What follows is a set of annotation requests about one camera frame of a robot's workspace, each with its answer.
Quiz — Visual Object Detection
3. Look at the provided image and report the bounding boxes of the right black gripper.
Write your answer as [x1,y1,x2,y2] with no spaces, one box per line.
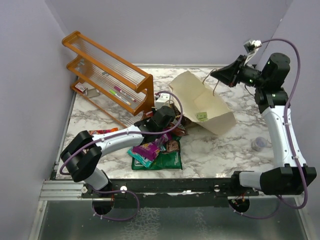
[211,55,268,89]

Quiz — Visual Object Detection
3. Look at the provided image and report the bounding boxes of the purple snack bag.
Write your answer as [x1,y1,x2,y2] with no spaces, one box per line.
[131,133,173,161]

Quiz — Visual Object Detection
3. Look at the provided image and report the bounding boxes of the brown sea salt bag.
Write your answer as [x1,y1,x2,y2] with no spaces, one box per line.
[169,103,198,129]

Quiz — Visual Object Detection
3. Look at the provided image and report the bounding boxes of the teal snack bag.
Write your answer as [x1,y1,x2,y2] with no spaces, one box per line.
[127,148,153,170]

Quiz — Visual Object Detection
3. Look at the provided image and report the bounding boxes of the beige paper bag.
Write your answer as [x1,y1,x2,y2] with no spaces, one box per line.
[169,71,237,136]

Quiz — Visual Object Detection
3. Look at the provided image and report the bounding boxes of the green chips bag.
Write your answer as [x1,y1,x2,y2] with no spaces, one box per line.
[134,136,183,171]

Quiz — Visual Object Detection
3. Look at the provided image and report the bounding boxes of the light green small packet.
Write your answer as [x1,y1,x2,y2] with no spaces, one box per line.
[195,112,208,122]

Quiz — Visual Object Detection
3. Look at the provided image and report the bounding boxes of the orange red snack bag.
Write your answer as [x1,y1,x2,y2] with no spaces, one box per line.
[88,127,119,135]

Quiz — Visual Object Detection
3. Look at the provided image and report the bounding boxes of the red chips bag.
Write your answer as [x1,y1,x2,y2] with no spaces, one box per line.
[141,111,188,137]

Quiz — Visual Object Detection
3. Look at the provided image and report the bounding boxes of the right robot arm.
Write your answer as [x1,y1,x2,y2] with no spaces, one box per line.
[210,52,317,196]

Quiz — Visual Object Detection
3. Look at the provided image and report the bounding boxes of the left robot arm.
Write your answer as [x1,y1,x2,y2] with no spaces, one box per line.
[59,106,175,198]

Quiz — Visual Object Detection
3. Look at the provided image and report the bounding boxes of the pink marker pen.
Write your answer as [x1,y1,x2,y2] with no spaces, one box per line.
[114,86,137,102]

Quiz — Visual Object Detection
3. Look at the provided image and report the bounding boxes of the green marker pen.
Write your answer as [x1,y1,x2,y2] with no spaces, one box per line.
[109,89,131,106]

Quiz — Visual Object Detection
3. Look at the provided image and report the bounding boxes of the small clear purple cup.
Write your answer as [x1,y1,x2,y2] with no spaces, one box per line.
[251,137,268,152]

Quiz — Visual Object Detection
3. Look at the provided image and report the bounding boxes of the orange wooden shelf rack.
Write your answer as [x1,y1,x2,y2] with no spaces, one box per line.
[61,31,155,127]

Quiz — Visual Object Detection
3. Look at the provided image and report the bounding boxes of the red white small box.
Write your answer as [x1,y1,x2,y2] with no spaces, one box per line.
[74,82,88,93]

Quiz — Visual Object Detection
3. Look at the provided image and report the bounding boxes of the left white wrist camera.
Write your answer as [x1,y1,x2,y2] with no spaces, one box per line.
[155,93,171,109]

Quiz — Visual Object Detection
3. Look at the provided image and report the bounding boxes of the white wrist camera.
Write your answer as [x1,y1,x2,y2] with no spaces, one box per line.
[155,93,171,109]
[243,39,262,65]

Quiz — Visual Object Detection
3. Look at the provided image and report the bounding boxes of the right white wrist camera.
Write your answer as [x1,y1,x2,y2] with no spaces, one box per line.
[243,39,262,65]

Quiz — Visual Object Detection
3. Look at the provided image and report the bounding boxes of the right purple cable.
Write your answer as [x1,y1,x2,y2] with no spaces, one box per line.
[228,38,310,220]

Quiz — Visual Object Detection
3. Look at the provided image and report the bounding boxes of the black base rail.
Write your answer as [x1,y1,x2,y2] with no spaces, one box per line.
[67,177,262,212]

